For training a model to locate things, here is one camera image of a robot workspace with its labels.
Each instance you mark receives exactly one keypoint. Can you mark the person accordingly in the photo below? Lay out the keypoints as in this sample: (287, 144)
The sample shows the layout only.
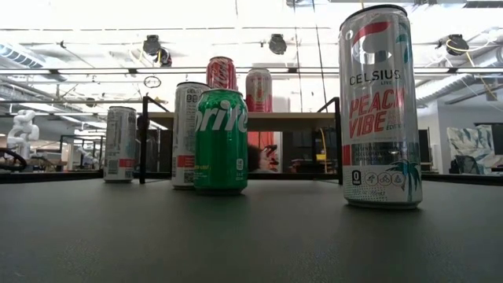
(259, 159)

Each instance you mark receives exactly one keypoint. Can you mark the tall silver Celsius can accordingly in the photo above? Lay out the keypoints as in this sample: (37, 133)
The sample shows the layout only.
(120, 145)
(182, 129)
(379, 118)

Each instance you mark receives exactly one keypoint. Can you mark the black round ceiling fixture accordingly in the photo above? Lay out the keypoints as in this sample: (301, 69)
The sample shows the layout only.
(277, 44)
(456, 43)
(151, 44)

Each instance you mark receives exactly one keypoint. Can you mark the white robot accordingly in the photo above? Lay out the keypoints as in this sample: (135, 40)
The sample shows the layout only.
(21, 129)

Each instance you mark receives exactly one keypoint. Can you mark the wooden shelf black frame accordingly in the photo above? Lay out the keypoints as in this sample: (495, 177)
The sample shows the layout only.
(291, 122)

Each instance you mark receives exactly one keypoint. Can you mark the leaf-patterned panel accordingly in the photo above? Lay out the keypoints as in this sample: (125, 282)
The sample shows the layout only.
(467, 145)

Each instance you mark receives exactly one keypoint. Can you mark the green Sprite can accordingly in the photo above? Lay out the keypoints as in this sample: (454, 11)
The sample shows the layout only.
(220, 157)

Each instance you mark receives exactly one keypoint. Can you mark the red Coca-Cola can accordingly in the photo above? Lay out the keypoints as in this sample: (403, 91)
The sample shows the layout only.
(222, 72)

